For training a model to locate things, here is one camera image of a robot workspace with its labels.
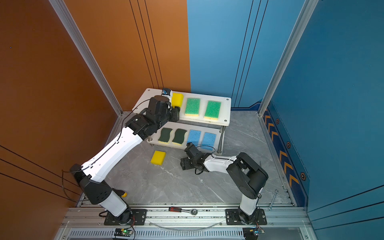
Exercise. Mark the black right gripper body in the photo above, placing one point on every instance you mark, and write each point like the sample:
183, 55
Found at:
188, 164

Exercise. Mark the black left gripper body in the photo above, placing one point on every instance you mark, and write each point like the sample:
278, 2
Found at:
173, 116

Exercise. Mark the yellow foam sponge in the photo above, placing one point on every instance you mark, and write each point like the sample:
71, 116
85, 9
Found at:
177, 100
158, 158

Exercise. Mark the blue cellulose sponge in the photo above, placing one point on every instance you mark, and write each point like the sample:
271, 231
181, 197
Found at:
208, 141
194, 137

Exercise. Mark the green yellow wavy sponge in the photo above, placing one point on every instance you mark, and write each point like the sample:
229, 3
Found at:
179, 137
165, 135

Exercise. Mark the light green sponge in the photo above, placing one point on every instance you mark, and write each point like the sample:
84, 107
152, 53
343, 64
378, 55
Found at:
193, 107
212, 110

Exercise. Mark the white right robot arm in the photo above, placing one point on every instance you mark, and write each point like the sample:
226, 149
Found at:
248, 176

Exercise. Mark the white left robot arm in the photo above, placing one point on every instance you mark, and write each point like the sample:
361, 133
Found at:
91, 175

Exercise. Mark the white two-tier shelf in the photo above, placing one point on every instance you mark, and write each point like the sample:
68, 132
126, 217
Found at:
201, 122

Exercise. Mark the silver hex bolt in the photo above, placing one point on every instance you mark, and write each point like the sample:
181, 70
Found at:
273, 200

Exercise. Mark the right circuit board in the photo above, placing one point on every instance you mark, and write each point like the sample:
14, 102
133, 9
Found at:
252, 233

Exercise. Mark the left green circuit board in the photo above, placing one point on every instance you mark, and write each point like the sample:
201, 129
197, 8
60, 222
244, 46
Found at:
124, 233

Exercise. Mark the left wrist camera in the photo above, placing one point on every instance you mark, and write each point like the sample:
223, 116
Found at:
167, 92

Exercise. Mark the red handled ratchet tool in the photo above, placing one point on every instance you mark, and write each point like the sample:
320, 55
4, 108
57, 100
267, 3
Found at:
192, 212

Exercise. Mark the aluminium left corner post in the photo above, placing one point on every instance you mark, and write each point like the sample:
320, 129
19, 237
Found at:
75, 34

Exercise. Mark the aluminium corner post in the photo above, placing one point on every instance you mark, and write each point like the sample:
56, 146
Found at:
75, 34
295, 36

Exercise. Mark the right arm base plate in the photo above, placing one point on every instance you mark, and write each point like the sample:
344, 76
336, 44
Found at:
238, 217

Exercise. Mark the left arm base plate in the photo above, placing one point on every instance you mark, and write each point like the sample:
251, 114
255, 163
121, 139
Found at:
135, 217

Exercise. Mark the aluminium front rail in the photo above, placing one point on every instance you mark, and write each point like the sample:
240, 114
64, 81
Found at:
284, 223

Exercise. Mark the aluminium right corner post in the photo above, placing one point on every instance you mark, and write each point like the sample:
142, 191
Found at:
295, 36

